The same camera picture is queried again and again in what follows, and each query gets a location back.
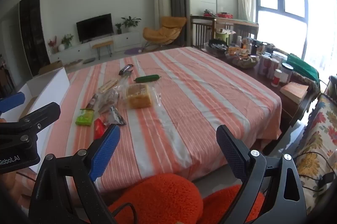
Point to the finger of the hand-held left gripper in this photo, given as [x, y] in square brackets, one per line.
[44, 114]
[11, 102]

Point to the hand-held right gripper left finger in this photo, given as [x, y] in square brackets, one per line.
[105, 153]

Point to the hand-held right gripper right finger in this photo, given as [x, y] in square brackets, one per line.
[231, 153]

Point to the white cardboard box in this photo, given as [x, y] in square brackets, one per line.
[50, 89]

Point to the red snack packet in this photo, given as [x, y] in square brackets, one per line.
[99, 127]

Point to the silver snack packet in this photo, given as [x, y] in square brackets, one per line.
[115, 118]

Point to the green snack packet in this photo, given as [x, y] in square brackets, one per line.
[85, 117]

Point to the red-brown snack stick packet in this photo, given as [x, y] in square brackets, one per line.
[92, 102]

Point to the brown pastry bag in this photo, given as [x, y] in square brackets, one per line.
[109, 101]

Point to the bread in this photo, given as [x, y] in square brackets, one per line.
[139, 96]

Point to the long beige cracker packet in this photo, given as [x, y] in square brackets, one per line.
[108, 85]

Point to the green sausage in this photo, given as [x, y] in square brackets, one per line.
[146, 78]

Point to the dark snack bar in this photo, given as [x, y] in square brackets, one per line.
[125, 69]

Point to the brown cardboard box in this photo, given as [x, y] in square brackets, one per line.
[51, 68]

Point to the red flowers in vase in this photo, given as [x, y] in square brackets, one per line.
[52, 44]

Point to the dark glass cabinet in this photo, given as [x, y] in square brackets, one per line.
[31, 34]

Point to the orange fuzzy chair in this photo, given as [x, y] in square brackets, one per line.
[163, 197]

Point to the green plant in white vase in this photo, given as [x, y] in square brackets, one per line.
[65, 41]

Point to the small red can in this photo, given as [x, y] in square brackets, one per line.
[276, 79]

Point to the orange book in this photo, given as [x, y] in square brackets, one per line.
[293, 92]

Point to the floral sofa cover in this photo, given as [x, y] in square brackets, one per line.
[321, 134]

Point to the wicker basket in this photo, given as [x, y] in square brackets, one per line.
[243, 62]

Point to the wooden stool with metal legs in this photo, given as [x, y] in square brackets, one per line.
[102, 43]

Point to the red patterned tin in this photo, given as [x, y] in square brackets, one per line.
[264, 66]
[273, 67]

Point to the clear jar with black lid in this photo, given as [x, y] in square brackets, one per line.
[287, 73]

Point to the black television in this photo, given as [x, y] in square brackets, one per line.
[94, 27]

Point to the purple rug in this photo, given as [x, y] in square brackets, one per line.
[133, 51]

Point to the glass jar with silver lid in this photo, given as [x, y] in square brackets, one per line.
[279, 56]

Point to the black tray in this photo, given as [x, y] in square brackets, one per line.
[216, 46]

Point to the white television cabinet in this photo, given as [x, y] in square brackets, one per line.
[126, 41]

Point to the green cloth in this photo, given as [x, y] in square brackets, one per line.
[302, 67]

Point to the small potted plant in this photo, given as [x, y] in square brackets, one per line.
[118, 27]

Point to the green and white bucket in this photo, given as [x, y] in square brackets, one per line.
[221, 35]

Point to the large potted plant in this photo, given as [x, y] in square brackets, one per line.
[130, 22]

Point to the wooden slatted bench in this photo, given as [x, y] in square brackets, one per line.
[200, 29]

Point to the orange lounge chair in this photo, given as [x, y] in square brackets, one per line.
[163, 31]

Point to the tower air conditioner with cover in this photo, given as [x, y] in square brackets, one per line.
[161, 2]

